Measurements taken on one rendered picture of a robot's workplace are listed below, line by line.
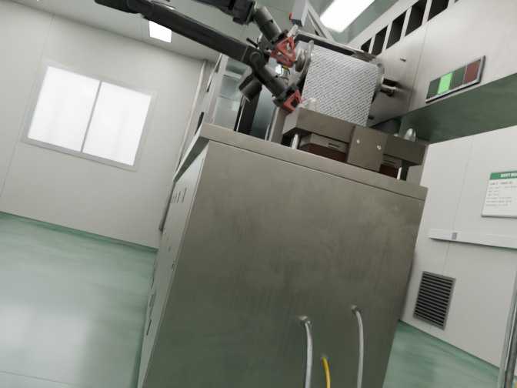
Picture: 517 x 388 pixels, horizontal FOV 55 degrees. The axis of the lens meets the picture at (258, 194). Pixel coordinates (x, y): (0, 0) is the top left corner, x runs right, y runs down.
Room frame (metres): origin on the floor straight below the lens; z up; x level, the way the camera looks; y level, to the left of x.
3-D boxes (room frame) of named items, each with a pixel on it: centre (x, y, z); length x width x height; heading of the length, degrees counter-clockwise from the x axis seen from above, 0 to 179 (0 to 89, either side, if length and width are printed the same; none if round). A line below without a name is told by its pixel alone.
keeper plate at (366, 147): (1.40, -0.27, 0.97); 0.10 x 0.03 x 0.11; 101
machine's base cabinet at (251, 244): (2.57, 0.08, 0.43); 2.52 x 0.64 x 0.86; 11
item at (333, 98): (1.60, -0.17, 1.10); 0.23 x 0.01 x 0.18; 101
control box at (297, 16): (2.19, 0.03, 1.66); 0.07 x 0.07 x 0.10; 75
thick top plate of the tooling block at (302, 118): (1.49, -0.23, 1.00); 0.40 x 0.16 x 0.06; 101
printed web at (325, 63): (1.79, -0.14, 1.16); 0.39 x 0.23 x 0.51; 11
